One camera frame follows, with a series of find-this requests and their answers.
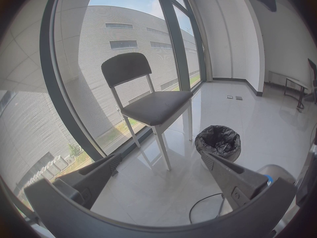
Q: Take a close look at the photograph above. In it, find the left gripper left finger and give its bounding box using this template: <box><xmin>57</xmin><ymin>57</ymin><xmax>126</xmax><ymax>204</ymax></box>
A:
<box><xmin>53</xmin><ymin>153</ymin><xmax>123</xmax><ymax>210</ymax></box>

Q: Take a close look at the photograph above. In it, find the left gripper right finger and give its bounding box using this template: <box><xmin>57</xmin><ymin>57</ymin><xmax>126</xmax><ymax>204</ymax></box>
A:
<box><xmin>201</xmin><ymin>150</ymin><xmax>270</xmax><ymax>207</ymax></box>

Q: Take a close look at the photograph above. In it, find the black plastic bag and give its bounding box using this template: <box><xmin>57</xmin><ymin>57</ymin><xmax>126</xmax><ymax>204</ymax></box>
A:
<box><xmin>195</xmin><ymin>125</ymin><xmax>241</xmax><ymax>162</ymax></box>

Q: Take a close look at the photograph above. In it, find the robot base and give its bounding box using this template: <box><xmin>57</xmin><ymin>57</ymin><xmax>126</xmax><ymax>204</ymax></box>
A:
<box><xmin>258</xmin><ymin>164</ymin><xmax>296</xmax><ymax>186</ymax></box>

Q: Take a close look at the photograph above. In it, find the pale table with black legs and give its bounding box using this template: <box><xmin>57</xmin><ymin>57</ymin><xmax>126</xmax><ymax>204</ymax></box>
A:
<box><xmin>283</xmin><ymin>77</ymin><xmax>310</xmax><ymax>109</ymax></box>

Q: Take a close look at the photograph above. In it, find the grey chair with white legs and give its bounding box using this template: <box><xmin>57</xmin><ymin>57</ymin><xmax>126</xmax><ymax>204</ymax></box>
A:
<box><xmin>101</xmin><ymin>52</ymin><xmax>194</xmax><ymax>171</ymax></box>

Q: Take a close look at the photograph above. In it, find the window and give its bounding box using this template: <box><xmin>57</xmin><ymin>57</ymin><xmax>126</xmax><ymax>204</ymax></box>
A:
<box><xmin>0</xmin><ymin>0</ymin><xmax>213</xmax><ymax>208</ymax></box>

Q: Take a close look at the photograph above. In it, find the black cable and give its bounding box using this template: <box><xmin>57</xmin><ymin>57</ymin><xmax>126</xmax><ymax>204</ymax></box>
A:
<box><xmin>189</xmin><ymin>193</ymin><xmax>225</xmax><ymax>224</ymax></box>

